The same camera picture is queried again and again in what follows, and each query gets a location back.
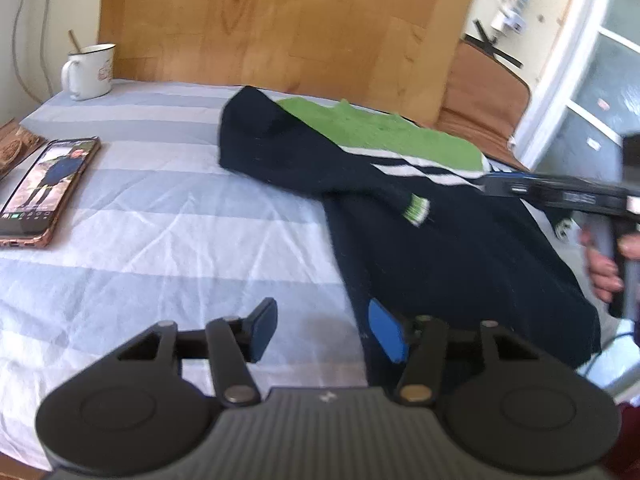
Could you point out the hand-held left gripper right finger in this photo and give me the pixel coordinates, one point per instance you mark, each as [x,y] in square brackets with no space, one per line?
[385,332]

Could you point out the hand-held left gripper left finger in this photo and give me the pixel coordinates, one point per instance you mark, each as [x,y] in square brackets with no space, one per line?
[262,327]

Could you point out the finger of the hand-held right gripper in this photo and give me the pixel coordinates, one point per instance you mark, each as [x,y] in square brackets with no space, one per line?
[505,182]

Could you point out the black and green knit sweater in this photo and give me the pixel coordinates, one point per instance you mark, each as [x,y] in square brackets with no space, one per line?
[450,250]

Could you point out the person's right hand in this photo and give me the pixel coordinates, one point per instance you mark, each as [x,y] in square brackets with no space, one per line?
[602,275]

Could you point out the brown padded mat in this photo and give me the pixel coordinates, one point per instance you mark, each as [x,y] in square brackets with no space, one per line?
[480,100]

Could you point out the striped blue white bed sheet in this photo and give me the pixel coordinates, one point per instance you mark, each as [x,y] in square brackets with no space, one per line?
[175,240]

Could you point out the white framed glass door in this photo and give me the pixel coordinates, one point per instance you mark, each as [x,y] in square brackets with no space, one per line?
[590,70]

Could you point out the black tape cross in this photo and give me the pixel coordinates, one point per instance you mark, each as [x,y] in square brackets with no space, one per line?
[492,47]

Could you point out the smartphone in rose gold case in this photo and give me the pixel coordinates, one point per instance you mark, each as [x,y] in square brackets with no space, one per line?
[47,185]

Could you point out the white enamel mug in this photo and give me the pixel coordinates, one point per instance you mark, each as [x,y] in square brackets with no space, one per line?
[90,75]

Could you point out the wooden stick in mug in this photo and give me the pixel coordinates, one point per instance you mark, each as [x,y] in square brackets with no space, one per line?
[75,42]

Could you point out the wood pattern wall sheet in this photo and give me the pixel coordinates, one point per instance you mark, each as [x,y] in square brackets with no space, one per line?
[280,25]

